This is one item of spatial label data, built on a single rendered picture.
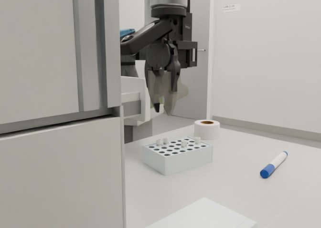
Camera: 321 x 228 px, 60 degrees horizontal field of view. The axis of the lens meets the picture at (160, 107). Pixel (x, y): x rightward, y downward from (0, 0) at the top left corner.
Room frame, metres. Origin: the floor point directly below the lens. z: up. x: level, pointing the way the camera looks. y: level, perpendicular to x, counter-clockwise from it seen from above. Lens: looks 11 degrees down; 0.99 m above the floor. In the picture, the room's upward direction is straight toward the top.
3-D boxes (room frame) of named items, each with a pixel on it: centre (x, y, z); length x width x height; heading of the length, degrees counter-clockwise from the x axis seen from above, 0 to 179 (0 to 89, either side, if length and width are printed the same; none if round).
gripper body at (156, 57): (0.60, -0.02, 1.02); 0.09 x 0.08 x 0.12; 130
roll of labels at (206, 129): (0.76, -0.13, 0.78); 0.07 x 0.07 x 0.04
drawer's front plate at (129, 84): (0.79, 0.13, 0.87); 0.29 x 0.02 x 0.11; 45
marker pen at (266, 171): (0.54, -0.24, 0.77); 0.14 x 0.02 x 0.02; 141
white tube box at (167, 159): (0.56, -0.04, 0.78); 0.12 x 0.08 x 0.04; 124
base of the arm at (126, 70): (1.20, 0.17, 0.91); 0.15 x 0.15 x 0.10
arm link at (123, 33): (1.20, 0.16, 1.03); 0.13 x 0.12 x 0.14; 94
